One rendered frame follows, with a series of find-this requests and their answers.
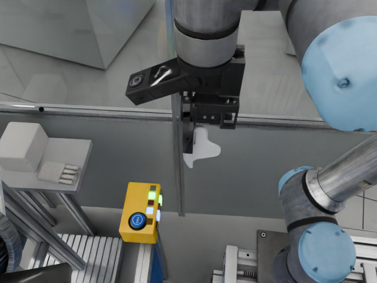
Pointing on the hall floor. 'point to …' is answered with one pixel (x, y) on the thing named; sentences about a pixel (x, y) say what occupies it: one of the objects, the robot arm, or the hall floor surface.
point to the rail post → (161, 257)
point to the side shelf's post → (71, 203)
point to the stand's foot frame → (94, 258)
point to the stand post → (38, 229)
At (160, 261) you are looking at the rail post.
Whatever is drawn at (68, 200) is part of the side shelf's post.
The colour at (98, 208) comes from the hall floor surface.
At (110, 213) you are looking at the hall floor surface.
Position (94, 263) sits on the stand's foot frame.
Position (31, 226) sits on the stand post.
